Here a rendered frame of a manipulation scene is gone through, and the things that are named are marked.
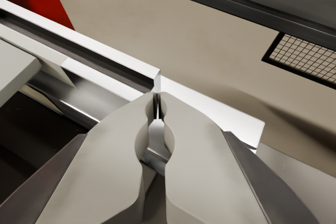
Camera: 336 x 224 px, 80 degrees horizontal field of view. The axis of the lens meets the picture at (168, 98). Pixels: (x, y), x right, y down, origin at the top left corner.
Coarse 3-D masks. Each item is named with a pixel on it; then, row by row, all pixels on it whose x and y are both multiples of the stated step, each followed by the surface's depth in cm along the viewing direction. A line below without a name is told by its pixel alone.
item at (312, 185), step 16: (0, 160) 23; (16, 160) 23; (272, 160) 23; (288, 160) 23; (0, 176) 22; (16, 176) 22; (160, 176) 22; (288, 176) 22; (304, 176) 22; (320, 176) 22; (0, 192) 21; (160, 192) 21; (304, 192) 21; (320, 192) 22; (144, 208) 21; (160, 208) 21; (320, 208) 21
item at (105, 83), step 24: (0, 0) 16; (24, 24) 16; (48, 24) 15; (72, 48) 15; (96, 48) 14; (72, 72) 13; (96, 72) 13; (120, 72) 14; (144, 72) 13; (96, 96) 15; (120, 96) 12
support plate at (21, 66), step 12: (0, 48) 14; (12, 48) 14; (0, 60) 14; (12, 60) 14; (24, 60) 14; (36, 60) 14; (0, 72) 13; (12, 72) 13; (24, 72) 13; (0, 84) 13; (12, 84) 13; (0, 96) 13
